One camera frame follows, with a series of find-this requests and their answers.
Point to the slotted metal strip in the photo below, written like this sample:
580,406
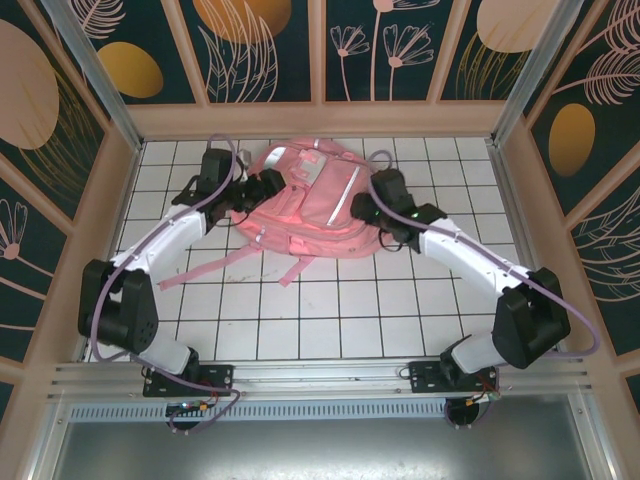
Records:
325,411

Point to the aluminium front rail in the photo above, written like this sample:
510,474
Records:
325,380

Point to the aluminium frame post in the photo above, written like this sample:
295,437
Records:
89,65
540,65

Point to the grey metal panel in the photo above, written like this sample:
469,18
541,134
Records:
320,450

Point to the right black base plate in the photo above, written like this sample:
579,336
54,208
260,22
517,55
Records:
425,375

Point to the pink backpack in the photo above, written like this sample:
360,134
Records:
320,225

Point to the small circuit board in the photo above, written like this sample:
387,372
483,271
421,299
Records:
481,398
190,407

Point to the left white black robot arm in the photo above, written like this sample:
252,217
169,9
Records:
170,235

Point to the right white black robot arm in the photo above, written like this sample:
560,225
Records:
465,250

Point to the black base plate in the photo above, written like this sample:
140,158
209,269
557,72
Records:
425,375
220,375

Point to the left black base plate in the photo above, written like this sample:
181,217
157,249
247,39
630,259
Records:
220,375

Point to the aluminium side rail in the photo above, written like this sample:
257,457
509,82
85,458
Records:
520,240
117,220

